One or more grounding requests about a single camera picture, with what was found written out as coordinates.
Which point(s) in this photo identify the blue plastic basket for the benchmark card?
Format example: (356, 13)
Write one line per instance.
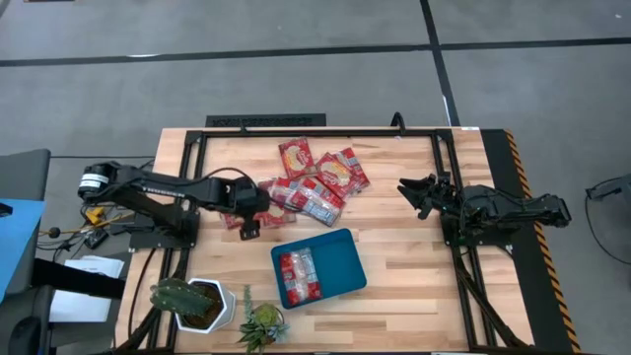
(340, 266)

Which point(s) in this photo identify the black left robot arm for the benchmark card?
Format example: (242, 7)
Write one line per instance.
(148, 190)

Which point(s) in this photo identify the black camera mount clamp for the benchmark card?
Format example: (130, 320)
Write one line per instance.
(398, 122)

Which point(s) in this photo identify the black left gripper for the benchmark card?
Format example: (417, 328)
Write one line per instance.
(244, 197)

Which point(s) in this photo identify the white hexagonal plant pot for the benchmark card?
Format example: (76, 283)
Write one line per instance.
(224, 305)

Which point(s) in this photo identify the red popcorn bag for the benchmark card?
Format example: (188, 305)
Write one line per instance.
(301, 276)
(296, 157)
(320, 204)
(277, 217)
(336, 176)
(283, 191)
(356, 165)

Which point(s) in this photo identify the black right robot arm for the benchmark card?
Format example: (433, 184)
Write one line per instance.
(503, 207)

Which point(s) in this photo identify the black mat with hazard stripes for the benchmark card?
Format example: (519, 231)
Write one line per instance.
(522, 276)

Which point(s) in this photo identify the black power adapter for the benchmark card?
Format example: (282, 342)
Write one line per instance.
(96, 238)

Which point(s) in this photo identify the blue board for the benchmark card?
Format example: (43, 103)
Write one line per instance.
(17, 236)

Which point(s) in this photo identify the small green succulent plant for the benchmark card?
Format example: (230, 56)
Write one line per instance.
(263, 318)

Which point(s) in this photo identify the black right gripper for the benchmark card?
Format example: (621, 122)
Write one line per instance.
(443, 197)

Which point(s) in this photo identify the white paper sheets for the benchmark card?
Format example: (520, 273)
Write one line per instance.
(79, 308)

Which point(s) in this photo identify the green cactus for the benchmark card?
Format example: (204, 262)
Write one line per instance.
(177, 298)

